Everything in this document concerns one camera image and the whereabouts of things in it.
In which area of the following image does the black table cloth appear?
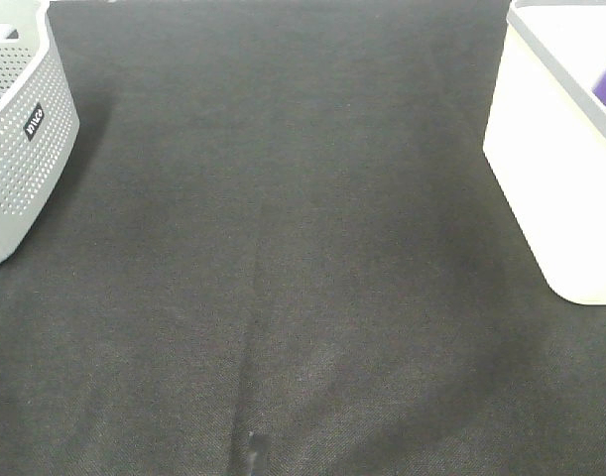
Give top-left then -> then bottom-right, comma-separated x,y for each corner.
0,1 -> 606,475

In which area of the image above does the white plastic basket grey rim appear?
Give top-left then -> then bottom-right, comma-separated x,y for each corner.
483,1 -> 606,305

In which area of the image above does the grey perforated plastic basket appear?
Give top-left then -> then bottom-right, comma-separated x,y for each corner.
0,1 -> 79,264

